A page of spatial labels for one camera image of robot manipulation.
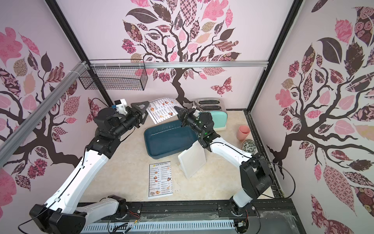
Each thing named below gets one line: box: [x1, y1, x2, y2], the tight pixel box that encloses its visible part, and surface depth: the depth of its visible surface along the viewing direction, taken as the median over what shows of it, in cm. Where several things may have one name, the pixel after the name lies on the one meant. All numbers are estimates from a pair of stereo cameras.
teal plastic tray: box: [144, 120, 199, 159], surface depth 106 cm
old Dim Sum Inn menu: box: [148, 160, 173, 200], surface depth 86 cm
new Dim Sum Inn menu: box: [146, 97, 183, 125], surface depth 70 cm
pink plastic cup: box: [236, 124, 251, 141], surface depth 99 cm
